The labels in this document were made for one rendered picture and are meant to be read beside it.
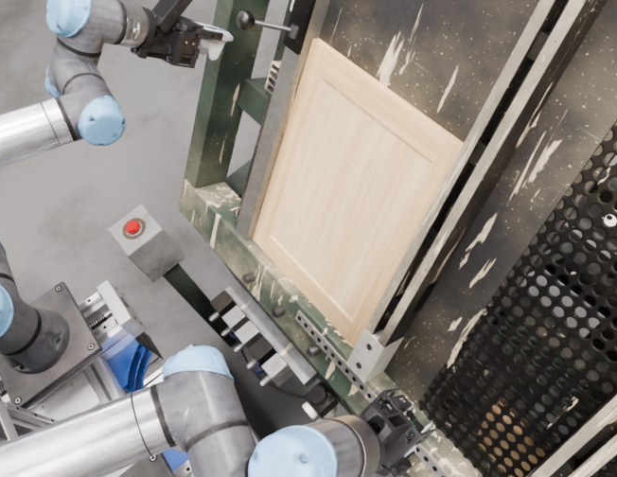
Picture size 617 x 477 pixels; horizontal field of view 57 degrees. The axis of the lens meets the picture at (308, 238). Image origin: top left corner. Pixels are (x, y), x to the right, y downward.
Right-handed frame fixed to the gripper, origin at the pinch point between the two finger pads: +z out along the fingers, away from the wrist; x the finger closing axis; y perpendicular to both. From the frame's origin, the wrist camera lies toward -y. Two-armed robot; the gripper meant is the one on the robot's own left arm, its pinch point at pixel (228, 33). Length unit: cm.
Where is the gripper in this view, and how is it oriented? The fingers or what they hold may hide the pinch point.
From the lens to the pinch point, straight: 126.3
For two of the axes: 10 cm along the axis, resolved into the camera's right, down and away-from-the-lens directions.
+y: -3.2, 8.5, 4.1
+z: 6.8, -0.9, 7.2
